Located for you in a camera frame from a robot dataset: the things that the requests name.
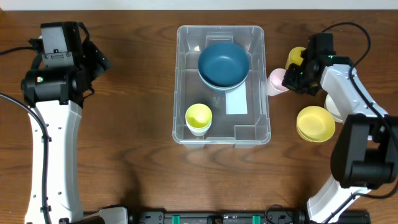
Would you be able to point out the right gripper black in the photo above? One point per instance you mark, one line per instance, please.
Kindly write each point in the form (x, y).
(289, 79)

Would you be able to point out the pink plastic cup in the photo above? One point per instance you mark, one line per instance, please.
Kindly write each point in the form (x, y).
(274, 82)

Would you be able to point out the light blue cup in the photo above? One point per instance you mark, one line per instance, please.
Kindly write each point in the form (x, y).
(199, 129)

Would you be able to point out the white label in bin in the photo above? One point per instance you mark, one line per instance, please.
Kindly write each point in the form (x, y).
(236, 101)

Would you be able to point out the cream large bowl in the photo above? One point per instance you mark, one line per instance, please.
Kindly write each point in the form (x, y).
(219, 86)

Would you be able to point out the yellow small bowl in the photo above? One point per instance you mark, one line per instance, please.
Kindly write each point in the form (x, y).
(315, 124)

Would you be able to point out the white small bowl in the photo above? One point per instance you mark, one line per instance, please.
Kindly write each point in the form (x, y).
(330, 106)

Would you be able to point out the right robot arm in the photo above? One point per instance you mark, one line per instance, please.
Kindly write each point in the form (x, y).
(365, 155)

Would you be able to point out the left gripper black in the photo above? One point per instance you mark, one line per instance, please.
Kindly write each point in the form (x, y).
(99, 59)

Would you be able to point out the white plastic cup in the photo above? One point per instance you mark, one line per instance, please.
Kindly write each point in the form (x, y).
(198, 133)

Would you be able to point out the yellow cup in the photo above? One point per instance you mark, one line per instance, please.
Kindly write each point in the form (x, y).
(198, 115)
(295, 56)

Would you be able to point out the clear plastic storage bin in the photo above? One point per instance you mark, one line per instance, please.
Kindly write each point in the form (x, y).
(241, 130)

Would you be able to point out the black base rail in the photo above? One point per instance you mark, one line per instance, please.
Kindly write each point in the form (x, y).
(276, 216)

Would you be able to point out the dark blue bowl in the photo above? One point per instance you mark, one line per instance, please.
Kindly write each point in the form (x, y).
(223, 89)
(224, 65)

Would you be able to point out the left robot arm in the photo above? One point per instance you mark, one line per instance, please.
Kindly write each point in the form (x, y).
(54, 90)

